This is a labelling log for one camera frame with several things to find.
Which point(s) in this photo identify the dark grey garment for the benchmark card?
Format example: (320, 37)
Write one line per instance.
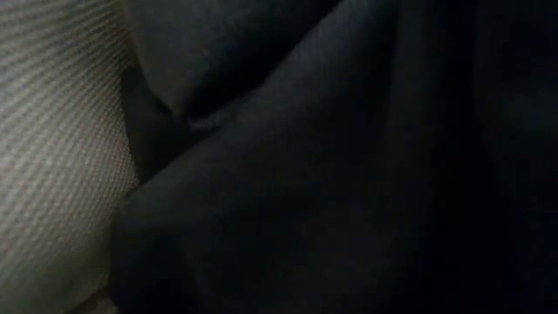
(314, 187)

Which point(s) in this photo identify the white knit garment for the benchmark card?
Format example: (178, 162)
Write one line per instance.
(56, 148)

